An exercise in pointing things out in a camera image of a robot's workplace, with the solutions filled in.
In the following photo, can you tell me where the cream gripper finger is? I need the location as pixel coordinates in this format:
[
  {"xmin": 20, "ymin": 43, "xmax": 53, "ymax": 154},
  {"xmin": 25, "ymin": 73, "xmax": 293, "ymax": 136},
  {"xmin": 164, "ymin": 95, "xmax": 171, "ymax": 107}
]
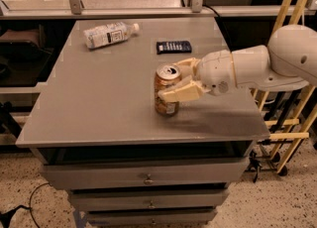
[
  {"xmin": 174, "ymin": 57, "xmax": 201, "ymax": 78},
  {"xmin": 158, "ymin": 76, "xmax": 209, "ymax": 102}
]

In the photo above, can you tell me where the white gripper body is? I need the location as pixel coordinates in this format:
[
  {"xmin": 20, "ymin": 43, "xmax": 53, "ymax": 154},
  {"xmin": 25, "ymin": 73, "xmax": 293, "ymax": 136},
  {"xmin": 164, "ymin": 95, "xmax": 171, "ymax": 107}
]
[{"xmin": 196, "ymin": 50, "xmax": 236, "ymax": 96}]

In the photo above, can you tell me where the orange soda can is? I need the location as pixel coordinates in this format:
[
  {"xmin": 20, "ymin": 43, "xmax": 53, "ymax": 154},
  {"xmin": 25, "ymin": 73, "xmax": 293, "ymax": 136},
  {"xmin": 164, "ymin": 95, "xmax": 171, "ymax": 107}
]
[{"xmin": 154, "ymin": 63, "xmax": 182, "ymax": 117}]

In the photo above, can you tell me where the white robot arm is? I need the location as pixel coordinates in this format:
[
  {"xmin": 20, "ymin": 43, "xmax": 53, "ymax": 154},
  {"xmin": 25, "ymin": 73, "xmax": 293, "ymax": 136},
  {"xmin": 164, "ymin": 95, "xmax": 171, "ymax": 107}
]
[{"xmin": 158, "ymin": 25, "xmax": 317, "ymax": 102}]

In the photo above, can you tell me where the top drawer with knob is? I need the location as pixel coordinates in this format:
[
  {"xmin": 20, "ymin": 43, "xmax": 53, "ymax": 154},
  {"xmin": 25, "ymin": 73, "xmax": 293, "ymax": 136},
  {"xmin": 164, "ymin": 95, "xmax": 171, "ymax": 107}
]
[{"xmin": 41, "ymin": 158, "xmax": 249, "ymax": 189}]

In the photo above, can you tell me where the drawer with knob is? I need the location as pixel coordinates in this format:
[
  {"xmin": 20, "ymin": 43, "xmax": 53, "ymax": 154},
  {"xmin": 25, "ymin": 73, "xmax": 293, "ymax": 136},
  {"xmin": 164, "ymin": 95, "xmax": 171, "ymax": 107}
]
[
  {"xmin": 41, "ymin": 158, "xmax": 249, "ymax": 189},
  {"xmin": 87, "ymin": 209, "xmax": 216, "ymax": 226},
  {"xmin": 70, "ymin": 189, "xmax": 229, "ymax": 211}
]

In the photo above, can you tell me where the clear plastic water bottle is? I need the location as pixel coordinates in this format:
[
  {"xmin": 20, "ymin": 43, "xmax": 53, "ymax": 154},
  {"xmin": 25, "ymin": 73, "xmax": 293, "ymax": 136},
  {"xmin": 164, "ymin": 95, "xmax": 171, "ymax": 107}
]
[{"xmin": 83, "ymin": 22, "xmax": 140, "ymax": 50}]

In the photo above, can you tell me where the grey drawer cabinet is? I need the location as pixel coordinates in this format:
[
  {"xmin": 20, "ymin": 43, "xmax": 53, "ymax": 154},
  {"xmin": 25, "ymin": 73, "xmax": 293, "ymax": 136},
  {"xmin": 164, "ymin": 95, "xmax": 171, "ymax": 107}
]
[{"xmin": 17, "ymin": 17, "xmax": 268, "ymax": 216}]

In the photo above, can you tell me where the middle drawer with knob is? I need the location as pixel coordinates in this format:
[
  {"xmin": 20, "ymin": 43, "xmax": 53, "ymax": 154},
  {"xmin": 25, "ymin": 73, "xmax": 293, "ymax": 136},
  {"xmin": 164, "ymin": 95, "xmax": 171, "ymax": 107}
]
[{"xmin": 70, "ymin": 189, "xmax": 229, "ymax": 211}]

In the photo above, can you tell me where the bottom drawer with knob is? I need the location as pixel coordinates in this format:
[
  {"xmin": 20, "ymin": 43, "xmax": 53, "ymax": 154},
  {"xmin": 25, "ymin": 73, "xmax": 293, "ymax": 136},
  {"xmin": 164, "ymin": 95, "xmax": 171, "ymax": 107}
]
[{"xmin": 87, "ymin": 209, "xmax": 216, "ymax": 226}]

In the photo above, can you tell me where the yellow wooden rack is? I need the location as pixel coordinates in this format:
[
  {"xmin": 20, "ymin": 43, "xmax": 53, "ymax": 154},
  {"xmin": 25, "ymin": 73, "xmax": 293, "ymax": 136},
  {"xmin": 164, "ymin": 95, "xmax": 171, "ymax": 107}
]
[{"xmin": 247, "ymin": 0, "xmax": 317, "ymax": 182}]

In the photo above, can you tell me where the black cable behind table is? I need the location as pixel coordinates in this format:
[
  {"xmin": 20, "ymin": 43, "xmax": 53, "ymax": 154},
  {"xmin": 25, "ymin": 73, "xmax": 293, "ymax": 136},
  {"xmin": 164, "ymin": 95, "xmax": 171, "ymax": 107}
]
[{"xmin": 203, "ymin": 4, "xmax": 236, "ymax": 52}]

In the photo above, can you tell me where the black floor cable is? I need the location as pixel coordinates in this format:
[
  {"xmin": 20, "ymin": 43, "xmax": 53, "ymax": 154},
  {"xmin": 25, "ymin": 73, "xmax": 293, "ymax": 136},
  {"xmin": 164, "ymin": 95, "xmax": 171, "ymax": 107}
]
[{"xmin": 0, "ymin": 181, "xmax": 52, "ymax": 228}]

